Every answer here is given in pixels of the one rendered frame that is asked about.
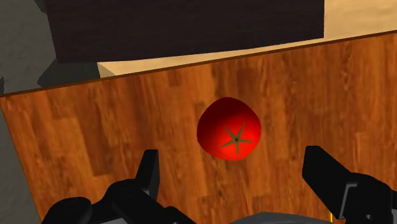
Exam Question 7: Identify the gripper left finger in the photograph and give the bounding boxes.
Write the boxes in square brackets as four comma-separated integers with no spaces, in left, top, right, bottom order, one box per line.
[41,149,196,224]

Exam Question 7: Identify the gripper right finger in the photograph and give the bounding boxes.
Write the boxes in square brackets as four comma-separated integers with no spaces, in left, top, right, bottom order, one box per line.
[302,145,397,224]

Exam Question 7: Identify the red tomato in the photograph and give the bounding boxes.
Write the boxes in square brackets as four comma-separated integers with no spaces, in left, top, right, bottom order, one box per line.
[196,97,262,162]

